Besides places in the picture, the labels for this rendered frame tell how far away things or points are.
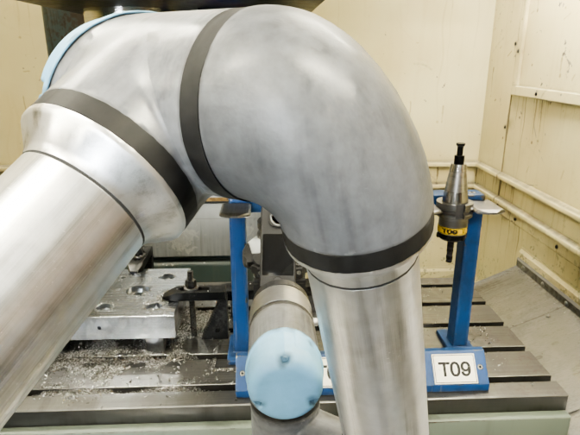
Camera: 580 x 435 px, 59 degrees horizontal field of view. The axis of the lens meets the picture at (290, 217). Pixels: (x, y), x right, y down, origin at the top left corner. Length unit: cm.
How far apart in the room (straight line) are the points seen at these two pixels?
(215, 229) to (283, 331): 101
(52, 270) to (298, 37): 17
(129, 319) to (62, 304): 77
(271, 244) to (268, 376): 21
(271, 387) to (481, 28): 162
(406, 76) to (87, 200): 165
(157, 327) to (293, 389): 58
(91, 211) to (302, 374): 28
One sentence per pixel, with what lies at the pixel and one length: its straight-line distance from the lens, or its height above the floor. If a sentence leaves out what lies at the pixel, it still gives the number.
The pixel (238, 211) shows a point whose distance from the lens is 88.
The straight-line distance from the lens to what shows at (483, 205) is 97.
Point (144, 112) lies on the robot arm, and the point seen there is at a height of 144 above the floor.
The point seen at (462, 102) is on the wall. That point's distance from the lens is 194.
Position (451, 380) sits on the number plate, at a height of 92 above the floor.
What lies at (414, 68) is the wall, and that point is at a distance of 188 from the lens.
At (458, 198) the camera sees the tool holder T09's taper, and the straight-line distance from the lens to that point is 92.
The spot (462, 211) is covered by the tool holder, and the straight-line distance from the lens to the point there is 93.
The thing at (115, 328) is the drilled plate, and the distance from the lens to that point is 107.
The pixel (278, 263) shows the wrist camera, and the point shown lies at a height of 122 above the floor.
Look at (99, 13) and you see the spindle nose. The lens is 95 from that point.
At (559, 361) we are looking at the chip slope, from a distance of 136.
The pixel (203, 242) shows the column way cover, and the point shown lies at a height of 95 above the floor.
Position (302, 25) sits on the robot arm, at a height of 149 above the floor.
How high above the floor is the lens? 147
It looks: 18 degrees down
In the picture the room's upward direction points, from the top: straight up
